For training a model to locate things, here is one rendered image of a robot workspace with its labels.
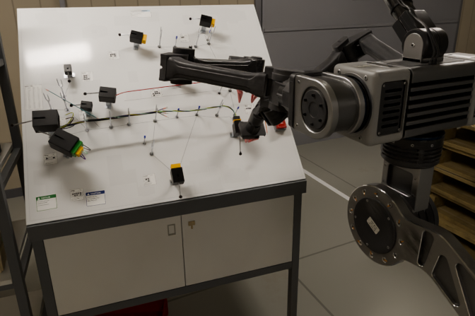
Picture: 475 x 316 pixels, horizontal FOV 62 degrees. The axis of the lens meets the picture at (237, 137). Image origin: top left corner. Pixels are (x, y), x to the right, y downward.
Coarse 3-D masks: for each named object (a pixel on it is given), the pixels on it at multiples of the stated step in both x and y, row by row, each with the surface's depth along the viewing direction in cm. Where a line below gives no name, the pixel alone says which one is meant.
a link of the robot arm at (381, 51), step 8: (360, 32) 149; (368, 32) 146; (352, 40) 147; (360, 40) 146; (368, 40) 144; (376, 40) 141; (344, 48) 148; (352, 48) 148; (360, 48) 153; (368, 48) 141; (376, 48) 137; (384, 48) 135; (392, 48) 132; (352, 56) 149; (360, 56) 150; (376, 56) 136; (384, 56) 131; (392, 56) 129; (400, 56) 126
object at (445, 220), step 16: (464, 128) 266; (448, 144) 236; (464, 144) 232; (448, 160) 250; (464, 160) 257; (448, 176) 274; (464, 176) 232; (432, 192) 262; (448, 192) 246; (464, 192) 246; (448, 208) 261; (464, 208) 265; (448, 224) 247; (464, 224) 242; (464, 240) 258
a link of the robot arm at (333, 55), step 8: (344, 40) 147; (336, 48) 147; (336, 56) 147; (344, 56) 148; (320, 64) 150; (328, 64) 147; (264, 112) 144; (272, 112) 143; (280, 112) 145; (272, 120) 145; (280, 120) 145
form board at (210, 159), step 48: (48, 48) 180; (96, 48) 186; (144, 48) 192; (192, 48) 199; (240, 48) 206; (96, 96) 177; (144, 96) 182; (192, 96) 188; (48, 144) 163; (96, 144) 168; (192, 144) 178; (240, 144) 184; (288, 144) 190; (48, 192) 156; (144, 192) 165; (192, 192) 170
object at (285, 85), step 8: (304, 72) 85; (312, 72) 85; (320, 72) 86; (288, 80) 92; (280, 88) 91; (288, 88) 87; (280, 96) 91; (288, 96) 87; (280, 104) 93; (288, 104) 87; (288, 112) 87; (288, 120) 87
